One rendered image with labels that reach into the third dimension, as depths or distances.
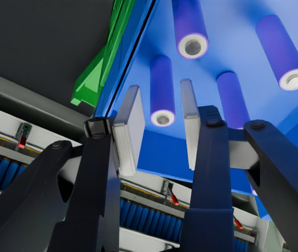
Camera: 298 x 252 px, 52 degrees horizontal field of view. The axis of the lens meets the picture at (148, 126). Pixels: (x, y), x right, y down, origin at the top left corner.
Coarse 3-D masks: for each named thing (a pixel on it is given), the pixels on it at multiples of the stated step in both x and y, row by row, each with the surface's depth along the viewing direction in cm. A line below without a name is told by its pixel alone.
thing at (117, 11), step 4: (120, 0) 33; (116, 4) 38; (120, 4) 33; (116, 8) 36; (120, 8) 33; (116, 12) 34; (116, 16) 34; (112, 20) 38; (116, 20) 34; (112, 24) 35; (112, 28) 35; (108, 32) 39; (112, 32) 35; (108, 36) 36; (108, 40) 36; (108, 44) 36; (104, 52) 37; (104, 56) 36
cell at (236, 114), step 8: (232, 72) 26; (224, 80) 25; (232, 80) 25; (224, 88) 25; (232, 88) 24; (240, 88) 25; (224, 96) 24; (232, 96) 24; (240, 96) 24; (224, 104) 24; (232, 104) 23; (240, 104) 23; (224, 112) 24; (232, 112) 23; (240, 112) 23; (232, 120) 22; (240, 120) 22; (248, 120) 22; (240, 128) 22
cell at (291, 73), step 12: (264, 24) 22; (276, 24) 21; (264, 36) 21; (276, 36) 20; (288, 36) 20; (264, 48) 21; (276, 48) 20; (288, 48) 19; (276, 60) 19; (288, 60) 19; (276, 72) 19; (288, 72) 18; (288, 84) 19
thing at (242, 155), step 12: (204, 108) 17; (216, 108) 17; (204, 120) 16; (228, 132) 14; (240, 132) 14; (228, 144) 13; (240, 144) 13; (240, 156) 13; (252, 156) 13; (240, 168) 14; (252, 168) 13
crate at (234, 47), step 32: (160, 0) 21; (224, 0) 21; (256, 0) 21; (288, 0) 21; (128, 32) 21; (160, 32) 23; (224, 32) 23; (288, 32) 23; (128, 64) 19; (192, 64) 25; (224, 64) 25; (256, 64) 25; (256, 96) 28; (288, 96) 28; (160, 128) 32; (288, 128) 32; (160, 160) 30
